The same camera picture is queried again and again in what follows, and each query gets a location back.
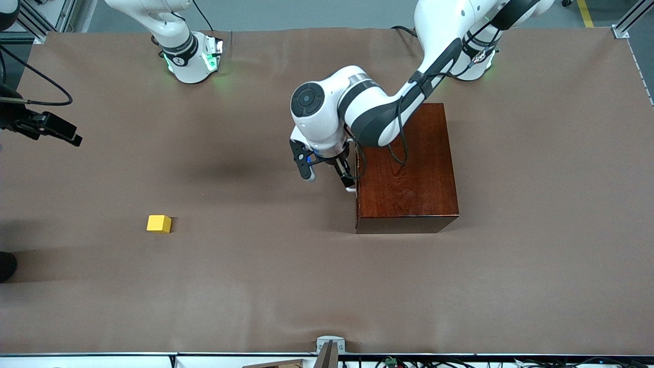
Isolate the grey camera post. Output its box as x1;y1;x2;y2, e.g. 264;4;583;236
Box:
313;340;339;368

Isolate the yellow block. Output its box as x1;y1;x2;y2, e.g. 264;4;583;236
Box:
147;215;173;234

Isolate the brown table cloth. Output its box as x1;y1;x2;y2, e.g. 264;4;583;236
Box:
0;27;654;356

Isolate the aluminium corner profile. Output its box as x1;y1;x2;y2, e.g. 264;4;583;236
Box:
611;0;654;39

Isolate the dark red wooden cabinet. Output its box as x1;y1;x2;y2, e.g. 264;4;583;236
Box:
355;103;459;235

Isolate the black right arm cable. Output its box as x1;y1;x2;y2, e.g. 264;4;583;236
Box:
0;45;74;106

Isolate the yellow floor tape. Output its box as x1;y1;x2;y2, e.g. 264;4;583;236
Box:
576;0;596;29

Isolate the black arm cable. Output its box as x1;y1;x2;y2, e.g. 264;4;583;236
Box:
386;20;506;167
0;45;74;106

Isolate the black round object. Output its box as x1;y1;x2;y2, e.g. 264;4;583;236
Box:
0;251;18;283

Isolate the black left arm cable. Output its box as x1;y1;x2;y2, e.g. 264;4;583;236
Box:
386;20;506;167

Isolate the brown cardboard piece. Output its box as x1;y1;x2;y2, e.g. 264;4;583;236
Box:
241;358;310;368

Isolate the black right base cable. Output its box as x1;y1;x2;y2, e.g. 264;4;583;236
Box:
191;0;212;32

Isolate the white table edge rail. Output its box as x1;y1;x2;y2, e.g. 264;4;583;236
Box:
0;352;654;368

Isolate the left arm wrist camera bar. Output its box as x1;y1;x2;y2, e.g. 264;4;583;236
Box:
289;138;316;182

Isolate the small metal clamp bracket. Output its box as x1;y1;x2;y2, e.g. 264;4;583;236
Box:
316;335;346;355

